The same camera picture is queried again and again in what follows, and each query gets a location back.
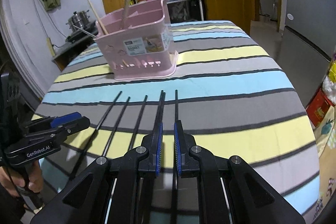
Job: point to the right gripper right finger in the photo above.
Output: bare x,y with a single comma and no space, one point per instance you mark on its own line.
229,190

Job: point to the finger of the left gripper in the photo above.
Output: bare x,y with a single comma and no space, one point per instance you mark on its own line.
75,126
65,119

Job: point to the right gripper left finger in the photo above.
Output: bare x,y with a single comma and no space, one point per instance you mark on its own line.
107,190

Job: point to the metal chopstick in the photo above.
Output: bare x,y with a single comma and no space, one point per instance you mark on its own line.
85,32

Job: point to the light wooden chopstick short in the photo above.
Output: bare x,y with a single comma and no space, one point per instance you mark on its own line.
97,17

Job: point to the light wooden chopstick long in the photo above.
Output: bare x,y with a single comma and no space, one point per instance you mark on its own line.
124,13

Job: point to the person's left hand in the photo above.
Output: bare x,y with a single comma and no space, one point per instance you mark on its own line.
10,179

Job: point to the gas stove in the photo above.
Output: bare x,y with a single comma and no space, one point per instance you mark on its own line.
77,35

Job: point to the striped tablecloth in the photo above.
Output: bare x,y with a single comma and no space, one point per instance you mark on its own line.
227,91

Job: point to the stainless steel steamer pot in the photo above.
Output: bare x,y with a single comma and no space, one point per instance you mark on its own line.
78,19

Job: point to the cardboard box with drawings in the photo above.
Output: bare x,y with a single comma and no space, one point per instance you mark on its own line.
325,139

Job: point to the pink utensil caddy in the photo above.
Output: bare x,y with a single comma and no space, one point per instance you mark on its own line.
144,48

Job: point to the red box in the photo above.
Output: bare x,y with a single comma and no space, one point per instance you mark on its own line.
318,107

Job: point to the grey refrigerator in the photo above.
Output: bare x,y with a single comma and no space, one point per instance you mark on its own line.
307,44

